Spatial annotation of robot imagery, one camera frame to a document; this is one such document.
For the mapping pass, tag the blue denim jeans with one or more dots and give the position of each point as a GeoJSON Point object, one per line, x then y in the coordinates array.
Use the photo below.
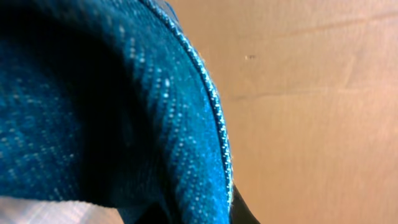
{"type": "Point", "coordinates": [107, 102]}

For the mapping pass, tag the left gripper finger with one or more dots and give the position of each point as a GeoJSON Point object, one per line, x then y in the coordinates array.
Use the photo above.
{"type": "Point", "coordinates": [240, 212]}

